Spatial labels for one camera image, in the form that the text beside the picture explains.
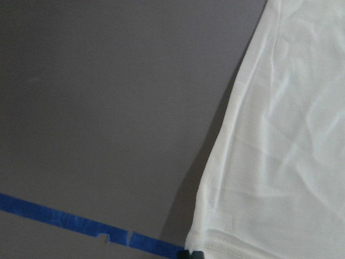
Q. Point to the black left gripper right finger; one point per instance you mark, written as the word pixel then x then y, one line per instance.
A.
pixel 197 255

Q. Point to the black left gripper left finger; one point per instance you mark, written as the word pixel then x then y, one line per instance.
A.
pixel 184 254

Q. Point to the beige long-sleeve printed shirt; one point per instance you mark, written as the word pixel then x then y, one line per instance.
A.
pixel 273 185

